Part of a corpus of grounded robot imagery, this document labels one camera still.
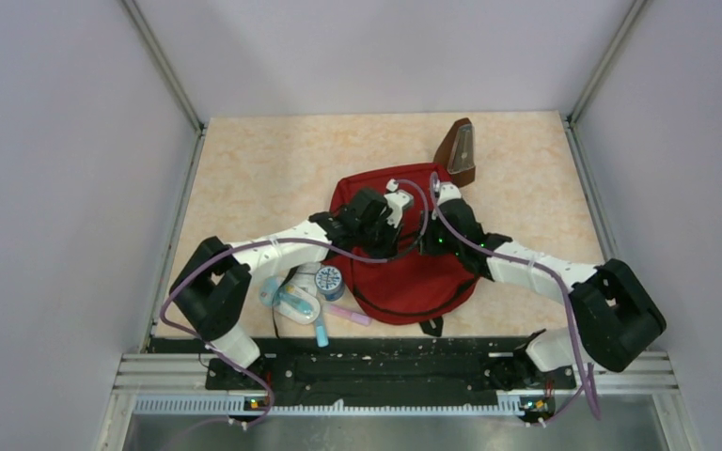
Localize red backpack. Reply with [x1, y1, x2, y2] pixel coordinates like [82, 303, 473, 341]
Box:
[326, 163, 479, 337]

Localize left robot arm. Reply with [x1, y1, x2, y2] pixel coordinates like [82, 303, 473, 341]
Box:
[166, 186, 414, 389]

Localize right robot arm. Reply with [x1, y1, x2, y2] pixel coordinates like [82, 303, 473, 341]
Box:
[425, 198, 667, 387]

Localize blue round tape tin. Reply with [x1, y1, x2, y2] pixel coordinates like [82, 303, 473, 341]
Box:
[314, 266, 345, 302]

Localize pink highlighter pen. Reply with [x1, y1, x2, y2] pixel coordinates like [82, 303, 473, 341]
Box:
[323, 303, 372, 327]

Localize white paper tag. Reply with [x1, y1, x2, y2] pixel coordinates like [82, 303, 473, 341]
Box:
[290, 262, 322, 297]

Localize brown wooden metronome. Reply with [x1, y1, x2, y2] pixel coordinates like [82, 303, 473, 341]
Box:
[432, 117, 476, 188]

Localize blue packaged scissors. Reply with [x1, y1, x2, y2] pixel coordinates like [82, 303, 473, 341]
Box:
[259, 276, 322, 325]

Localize light blue marker pen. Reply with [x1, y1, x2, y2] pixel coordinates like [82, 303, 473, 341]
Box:
[314, 318, 329, 348]

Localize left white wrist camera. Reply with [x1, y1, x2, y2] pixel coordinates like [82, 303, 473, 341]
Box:
[384, 179, 414, 228]

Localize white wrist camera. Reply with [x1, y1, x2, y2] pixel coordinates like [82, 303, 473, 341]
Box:
[429, 172, 463, 208]
[384, 179, 414, 228]

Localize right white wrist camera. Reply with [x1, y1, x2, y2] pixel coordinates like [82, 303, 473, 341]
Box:
[429, 172, 463, 208]

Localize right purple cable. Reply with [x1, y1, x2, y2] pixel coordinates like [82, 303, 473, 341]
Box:
[429, 173, 602, 428]

